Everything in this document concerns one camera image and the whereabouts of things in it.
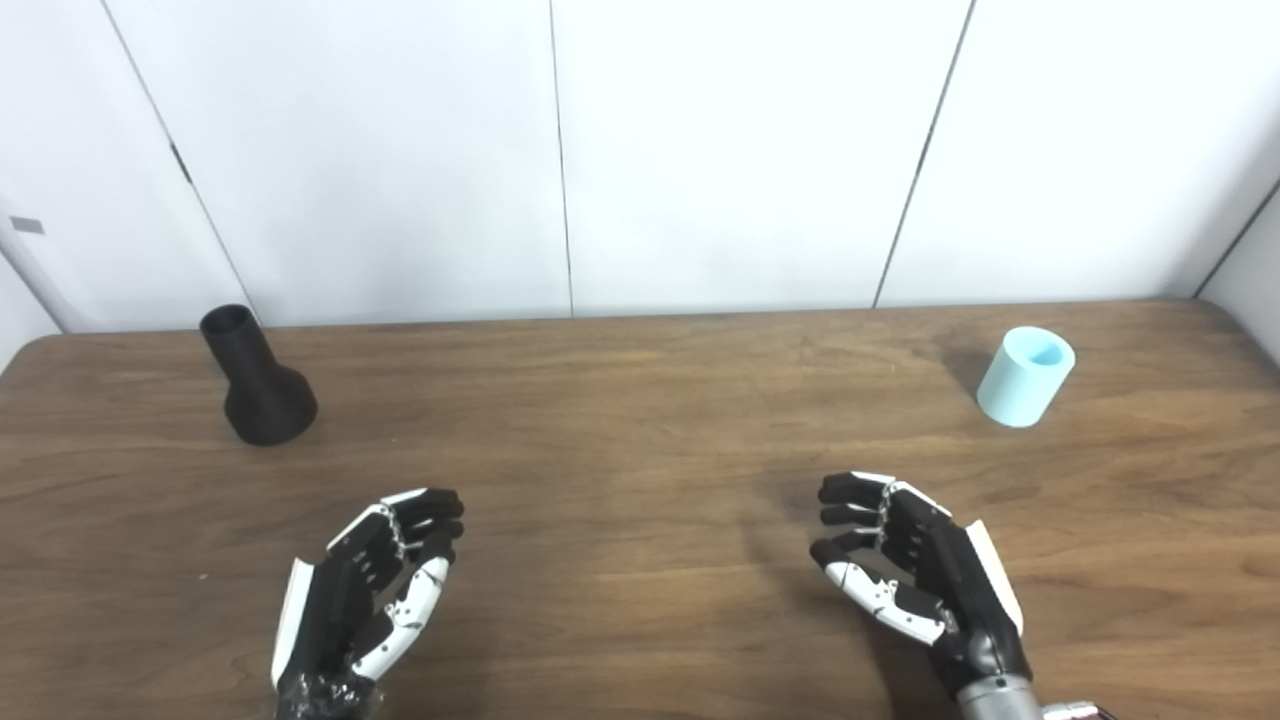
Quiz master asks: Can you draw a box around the light-blue cylindrical hose piece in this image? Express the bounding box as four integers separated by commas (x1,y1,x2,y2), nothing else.
976,326,1077,429

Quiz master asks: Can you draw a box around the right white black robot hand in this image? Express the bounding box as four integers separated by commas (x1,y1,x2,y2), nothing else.
810,471,1033,691

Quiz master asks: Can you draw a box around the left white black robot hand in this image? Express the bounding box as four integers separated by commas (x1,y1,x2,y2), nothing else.
270,487,466,693

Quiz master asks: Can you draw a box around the black flared nozzle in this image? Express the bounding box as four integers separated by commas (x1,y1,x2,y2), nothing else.
199,304,319,447

